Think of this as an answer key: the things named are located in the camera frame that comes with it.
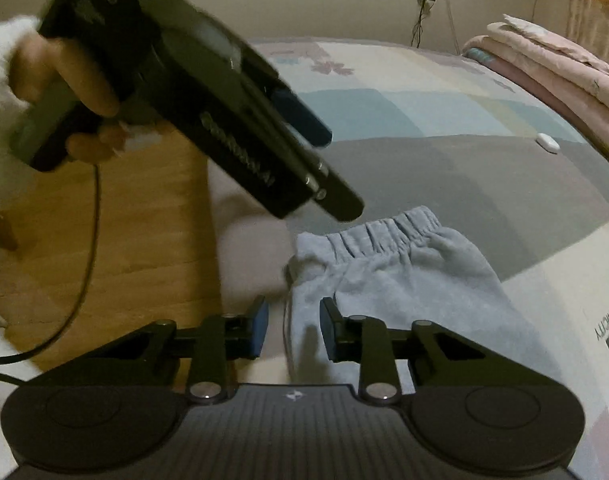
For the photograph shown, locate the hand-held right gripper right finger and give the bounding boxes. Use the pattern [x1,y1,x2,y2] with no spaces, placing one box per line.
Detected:
[319,296,490,406]

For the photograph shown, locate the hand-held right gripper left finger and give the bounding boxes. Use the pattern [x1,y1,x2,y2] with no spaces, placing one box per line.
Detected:
[89,296,270,406]

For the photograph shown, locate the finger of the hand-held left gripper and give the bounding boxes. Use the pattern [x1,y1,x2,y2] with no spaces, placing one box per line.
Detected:
[284,132,366,222]
[272,85,334,149]

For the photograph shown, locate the grey sweatpants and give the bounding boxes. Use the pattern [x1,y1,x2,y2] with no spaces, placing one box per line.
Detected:
[283,205,550,396]

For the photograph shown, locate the person's left hand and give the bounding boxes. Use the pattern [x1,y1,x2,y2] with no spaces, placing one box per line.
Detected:
[7,35,131,162]

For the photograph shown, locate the pink folded quilt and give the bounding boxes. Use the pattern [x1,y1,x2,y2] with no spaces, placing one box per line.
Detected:
[462,14,609,153]

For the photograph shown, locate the black hanging cable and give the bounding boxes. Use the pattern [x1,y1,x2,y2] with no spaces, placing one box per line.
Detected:
[392,0,465,56]

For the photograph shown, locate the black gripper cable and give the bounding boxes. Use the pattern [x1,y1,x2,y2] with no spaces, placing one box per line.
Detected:
[0,160,102,368]

